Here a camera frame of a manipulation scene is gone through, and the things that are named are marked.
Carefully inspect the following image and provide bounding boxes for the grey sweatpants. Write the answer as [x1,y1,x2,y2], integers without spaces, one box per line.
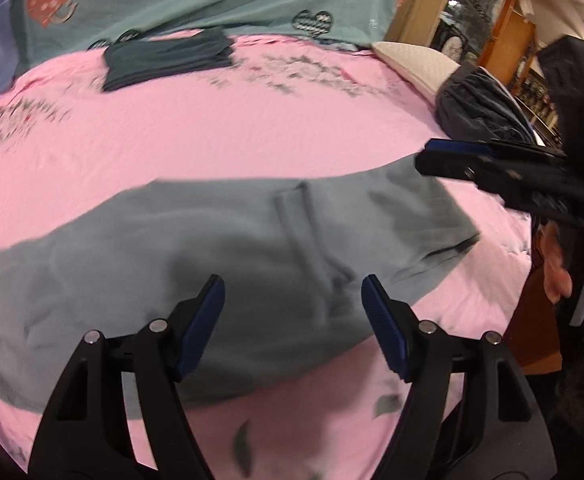
[0,157,478,412]

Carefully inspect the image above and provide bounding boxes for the person's right hand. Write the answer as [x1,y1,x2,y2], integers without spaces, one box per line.
[540,221,572,304]

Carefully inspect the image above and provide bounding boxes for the dark navy garment pile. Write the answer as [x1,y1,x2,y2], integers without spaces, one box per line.
[435,62,539,146]

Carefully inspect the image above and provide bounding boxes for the cream quilted pillow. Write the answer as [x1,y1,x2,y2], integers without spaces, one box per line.
[372,41,460,106]

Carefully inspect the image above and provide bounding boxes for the wooden display cabinet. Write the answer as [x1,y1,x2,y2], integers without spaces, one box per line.
[431,0,584,148]

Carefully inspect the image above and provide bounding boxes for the pink floral bed sheet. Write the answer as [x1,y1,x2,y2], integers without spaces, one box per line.
[0,29,533,480]

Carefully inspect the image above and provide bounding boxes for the folded dark teal garment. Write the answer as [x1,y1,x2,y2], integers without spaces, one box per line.
[102,28,233,92]

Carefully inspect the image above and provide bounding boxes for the teal heart-print pillow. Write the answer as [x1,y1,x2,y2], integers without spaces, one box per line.
[11,0,399,74]

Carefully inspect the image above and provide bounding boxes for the wooden bed frame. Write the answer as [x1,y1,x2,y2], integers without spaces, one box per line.
[384,0,448,47]

